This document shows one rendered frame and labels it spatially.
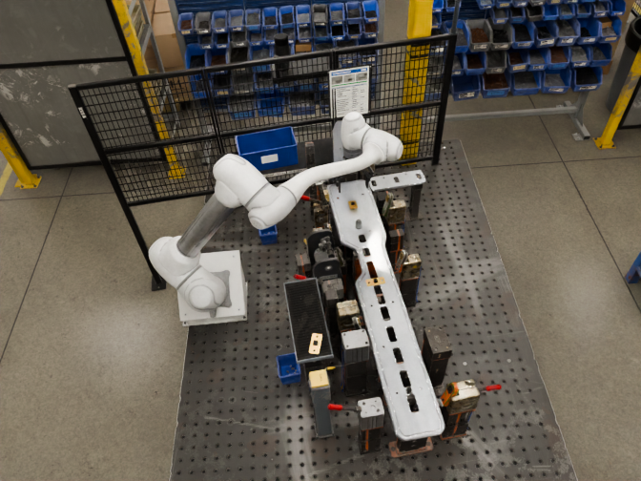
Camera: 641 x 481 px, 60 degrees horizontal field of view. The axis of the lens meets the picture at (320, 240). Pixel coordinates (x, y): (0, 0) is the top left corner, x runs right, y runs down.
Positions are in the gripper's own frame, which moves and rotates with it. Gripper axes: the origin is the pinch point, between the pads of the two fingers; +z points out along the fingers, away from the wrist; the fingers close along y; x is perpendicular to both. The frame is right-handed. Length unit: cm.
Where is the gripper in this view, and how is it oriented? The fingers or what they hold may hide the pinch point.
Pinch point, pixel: (353, 187)
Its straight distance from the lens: 265.3
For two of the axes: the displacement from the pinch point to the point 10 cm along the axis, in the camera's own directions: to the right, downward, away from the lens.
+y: 9.8, -1.6, 0.8
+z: 0.5, 6.6, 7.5
